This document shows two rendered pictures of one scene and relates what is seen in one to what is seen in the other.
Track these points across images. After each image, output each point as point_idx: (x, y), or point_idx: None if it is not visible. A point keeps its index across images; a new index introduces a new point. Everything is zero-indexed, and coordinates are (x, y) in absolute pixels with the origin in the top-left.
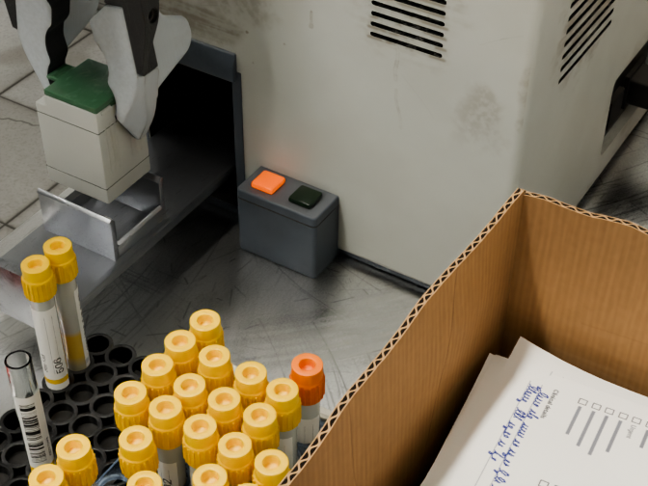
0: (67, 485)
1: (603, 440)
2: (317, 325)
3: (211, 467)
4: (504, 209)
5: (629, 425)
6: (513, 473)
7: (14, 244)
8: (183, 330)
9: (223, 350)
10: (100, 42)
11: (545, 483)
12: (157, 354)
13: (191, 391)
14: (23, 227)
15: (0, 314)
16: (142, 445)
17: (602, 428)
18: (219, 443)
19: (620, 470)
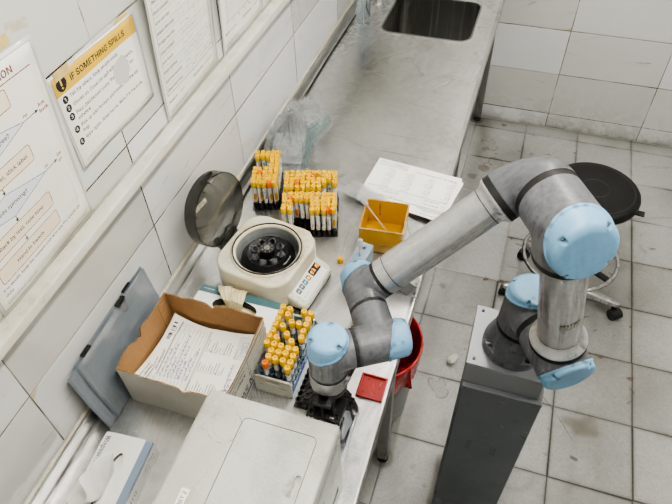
0: (300, 333)
1: (208, 387)
2: None
3: (276, 338)
4: (226, 392)
5: (202, 392)
6: (226, 376)
7: (366, 447)
8: (290, 364)
9: (281, 361)
10: None
11: (220, 375)
12: (293, 357)
13: (284, 351)
14: (367, 454)
15: (357, 422)
16: (289, 339)
17: (208, 390)
18: (276, 342)
19: (205, 381)
